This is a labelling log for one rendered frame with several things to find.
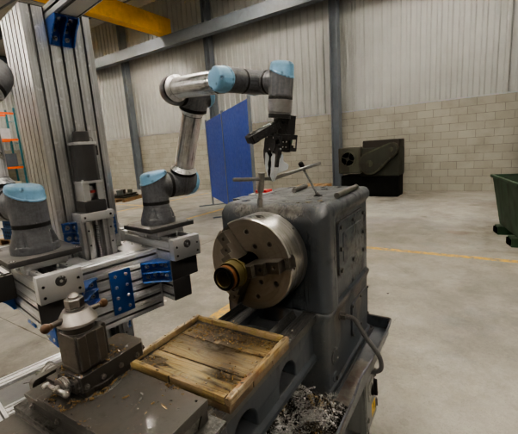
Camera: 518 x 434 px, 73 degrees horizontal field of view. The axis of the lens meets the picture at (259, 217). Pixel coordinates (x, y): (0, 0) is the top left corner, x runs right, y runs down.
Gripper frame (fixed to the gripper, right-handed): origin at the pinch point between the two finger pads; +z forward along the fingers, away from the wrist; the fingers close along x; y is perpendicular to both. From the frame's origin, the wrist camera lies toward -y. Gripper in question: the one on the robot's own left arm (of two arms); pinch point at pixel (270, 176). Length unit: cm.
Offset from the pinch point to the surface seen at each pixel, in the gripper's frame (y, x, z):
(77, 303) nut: -58, -24, 21
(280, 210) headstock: 8.0, 5.5, 13.1
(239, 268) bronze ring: -14.6, -9.9, 25.9
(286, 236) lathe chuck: 1.6, -9.6, 17.6
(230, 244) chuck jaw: -13.9, -0.7, 21.6
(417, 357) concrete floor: 140, 30, 131
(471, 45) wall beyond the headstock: 849, 506, -233
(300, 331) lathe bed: 5, -18, 48
